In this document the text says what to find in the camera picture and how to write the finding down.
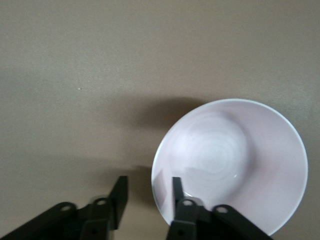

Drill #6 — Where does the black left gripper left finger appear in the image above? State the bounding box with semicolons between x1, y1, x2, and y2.
0;175;130;240

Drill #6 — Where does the pink bowl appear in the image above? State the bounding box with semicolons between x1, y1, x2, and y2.
151;98;309;237

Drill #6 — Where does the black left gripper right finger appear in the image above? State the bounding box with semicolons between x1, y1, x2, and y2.
166;176;273;240

